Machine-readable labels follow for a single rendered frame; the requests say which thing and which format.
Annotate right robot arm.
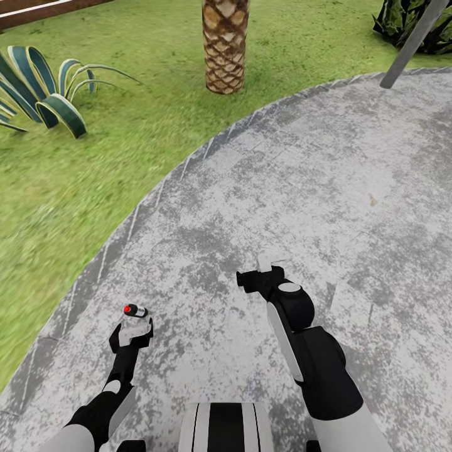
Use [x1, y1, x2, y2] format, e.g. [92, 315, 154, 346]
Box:
[236, 250, 394, 452]

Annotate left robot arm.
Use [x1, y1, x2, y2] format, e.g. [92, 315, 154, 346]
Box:
[37, 322, 154, 452]

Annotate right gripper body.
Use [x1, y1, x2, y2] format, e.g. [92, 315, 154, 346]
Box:
[241, 266, 284, 293]

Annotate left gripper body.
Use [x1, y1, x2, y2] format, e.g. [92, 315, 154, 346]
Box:
[110, 334, 150, 361]

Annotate insectifuge atomizer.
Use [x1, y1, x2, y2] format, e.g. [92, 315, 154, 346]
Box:
[124, 304, 148, 318]

